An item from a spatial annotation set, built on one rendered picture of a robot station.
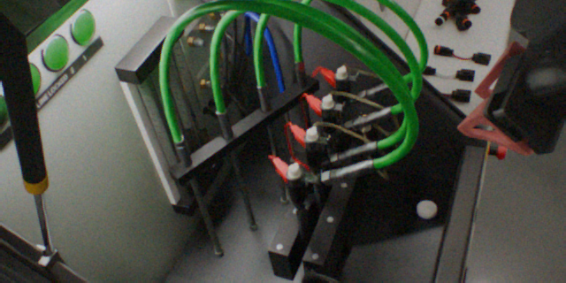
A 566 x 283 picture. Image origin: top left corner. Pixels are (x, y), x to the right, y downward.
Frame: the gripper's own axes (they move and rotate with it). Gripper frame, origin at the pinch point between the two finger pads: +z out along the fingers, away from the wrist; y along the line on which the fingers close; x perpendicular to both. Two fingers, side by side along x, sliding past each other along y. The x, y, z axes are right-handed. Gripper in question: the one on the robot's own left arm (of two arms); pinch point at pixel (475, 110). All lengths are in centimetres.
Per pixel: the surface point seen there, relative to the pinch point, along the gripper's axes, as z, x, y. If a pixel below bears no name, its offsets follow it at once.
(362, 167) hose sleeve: 21.4, 0.9, 3.7
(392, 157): 16.6, 1.9, 2.1
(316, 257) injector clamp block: 39.6, 9.1, 13.4
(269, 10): 11.1, -22.9, -0.5
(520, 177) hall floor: 121, 105, -79
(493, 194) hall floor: 123, 98, -66
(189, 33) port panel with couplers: 51, -29, -10
